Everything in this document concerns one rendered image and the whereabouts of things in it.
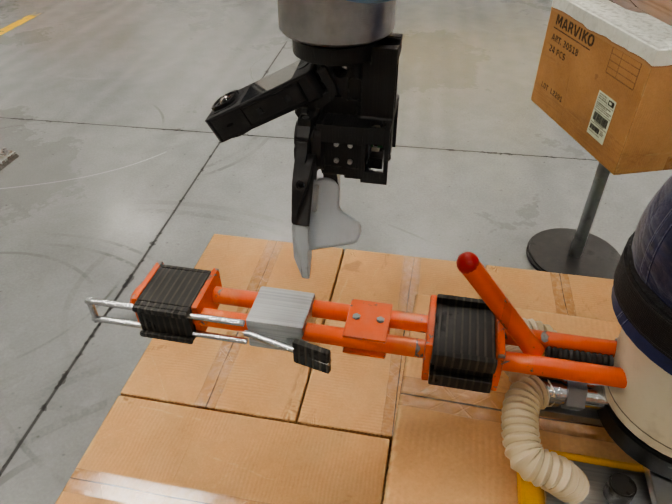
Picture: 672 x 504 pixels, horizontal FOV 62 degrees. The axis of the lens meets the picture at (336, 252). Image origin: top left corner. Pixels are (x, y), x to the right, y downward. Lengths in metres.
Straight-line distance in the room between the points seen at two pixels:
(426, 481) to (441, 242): 1.96
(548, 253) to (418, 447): 1.95
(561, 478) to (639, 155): 1.49
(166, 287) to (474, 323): 0.37
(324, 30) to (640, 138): 1.64
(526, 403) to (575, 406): 0.06
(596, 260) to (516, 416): 2.01
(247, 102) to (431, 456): 0.46
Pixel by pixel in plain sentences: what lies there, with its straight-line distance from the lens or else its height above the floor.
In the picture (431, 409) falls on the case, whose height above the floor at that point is 0.94.
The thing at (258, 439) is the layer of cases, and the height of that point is 0.54.
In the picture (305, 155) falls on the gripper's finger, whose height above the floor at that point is 1.33.
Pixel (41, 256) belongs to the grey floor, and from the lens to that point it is 2.78.
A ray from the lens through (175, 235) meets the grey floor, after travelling 2.69.
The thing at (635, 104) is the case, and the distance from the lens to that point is 1.94.
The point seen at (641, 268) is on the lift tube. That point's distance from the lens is 0.59.
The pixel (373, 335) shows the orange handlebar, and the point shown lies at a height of 1.09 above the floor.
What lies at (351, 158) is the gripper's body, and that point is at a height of 1.32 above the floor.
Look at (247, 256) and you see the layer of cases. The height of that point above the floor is 0.54.
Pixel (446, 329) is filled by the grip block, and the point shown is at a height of 1.09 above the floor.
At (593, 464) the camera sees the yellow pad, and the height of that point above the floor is 0.97.
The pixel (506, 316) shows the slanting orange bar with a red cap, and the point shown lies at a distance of 0.63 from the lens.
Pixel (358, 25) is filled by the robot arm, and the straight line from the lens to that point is 0.43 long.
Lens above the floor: 1.56
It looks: 39 degrees down
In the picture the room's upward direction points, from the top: straight up
